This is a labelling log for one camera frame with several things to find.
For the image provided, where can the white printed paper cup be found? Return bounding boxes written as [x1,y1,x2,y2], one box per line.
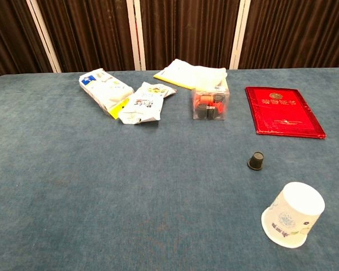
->
[261,181,326,249]

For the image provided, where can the white snack bag red characters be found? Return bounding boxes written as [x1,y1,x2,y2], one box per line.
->
[118,81,177,126]

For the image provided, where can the clear plastic box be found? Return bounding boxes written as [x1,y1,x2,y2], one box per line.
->
[191,78,231,121]

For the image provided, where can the yellow flat folder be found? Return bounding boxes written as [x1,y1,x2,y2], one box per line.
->
[153,69,197,91]

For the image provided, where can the blue tablecloth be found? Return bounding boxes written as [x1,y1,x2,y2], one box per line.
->
[0,67,339,271]

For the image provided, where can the white folded plastic bag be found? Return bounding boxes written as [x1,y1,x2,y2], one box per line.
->
[161,58,228,90]

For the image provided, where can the white snack bag blue print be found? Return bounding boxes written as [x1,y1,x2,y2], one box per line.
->
[79,68,135,120]

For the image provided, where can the small black capsule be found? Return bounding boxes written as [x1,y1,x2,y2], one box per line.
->
[247,151,264,172]

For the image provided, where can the brown curtain panel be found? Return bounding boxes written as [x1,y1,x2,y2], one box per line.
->
[238,0,339,70]
[36,0,136,73]
[140,0,241,71]
[0,0,54,81]

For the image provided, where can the red certificate folder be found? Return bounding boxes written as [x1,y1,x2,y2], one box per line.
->
[245,86,327,139]

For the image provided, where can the white screen frame post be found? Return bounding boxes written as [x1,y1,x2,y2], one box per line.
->
[126,0,147,71]
[228,0,251,70]
[26,0,62,73]

